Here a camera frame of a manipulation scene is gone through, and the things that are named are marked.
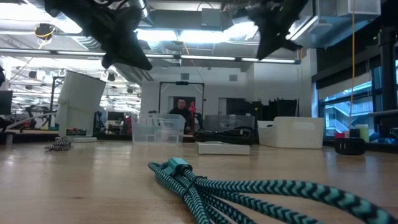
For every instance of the white plastic bin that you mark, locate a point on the white plastic bin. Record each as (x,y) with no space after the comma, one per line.
(289,137)

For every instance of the small red box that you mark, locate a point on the small red box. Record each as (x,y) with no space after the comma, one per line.
(339,135)

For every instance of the black metal rig frame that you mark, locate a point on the black metal rig frame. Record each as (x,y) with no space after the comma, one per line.
(388,77)

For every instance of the black monitor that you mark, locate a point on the black monitor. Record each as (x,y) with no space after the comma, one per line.
(6,102)

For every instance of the white product box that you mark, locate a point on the white product box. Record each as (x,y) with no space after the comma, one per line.
(222,148)

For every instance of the long LED light bar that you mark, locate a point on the long LED light bar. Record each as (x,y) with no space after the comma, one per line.
(205,57)

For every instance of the person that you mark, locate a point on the person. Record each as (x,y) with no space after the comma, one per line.
(180,113)

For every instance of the small dark monitor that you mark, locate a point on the small dark monitor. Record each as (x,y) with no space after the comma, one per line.
(115,116)

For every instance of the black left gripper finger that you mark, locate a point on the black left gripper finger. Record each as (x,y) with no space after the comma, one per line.
(107,61)
(130,49)

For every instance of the pale green cup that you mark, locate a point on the pale green cup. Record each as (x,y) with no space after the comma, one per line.
(363,132)

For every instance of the grey translucent plastic bin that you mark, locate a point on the grey translucent plastic bin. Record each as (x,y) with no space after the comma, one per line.
(228,121)

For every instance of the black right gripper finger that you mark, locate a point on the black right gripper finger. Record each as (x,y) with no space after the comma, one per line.
(269,42)
(290,45)

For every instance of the black charger block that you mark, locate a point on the black charger block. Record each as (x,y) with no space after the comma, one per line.
(349,146)

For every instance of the clear plastic bin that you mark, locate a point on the clear plastic bin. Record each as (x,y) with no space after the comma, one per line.
(143,133)

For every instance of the white dual-port USB charger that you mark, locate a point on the white dual-port USB charger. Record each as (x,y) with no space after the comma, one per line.
(161,136)

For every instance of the white angular column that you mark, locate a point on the white angular column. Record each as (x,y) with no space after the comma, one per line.
(79,102)

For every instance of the distant black stand frame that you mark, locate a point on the distant black stand frame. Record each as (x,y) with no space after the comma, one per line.
(182,83)

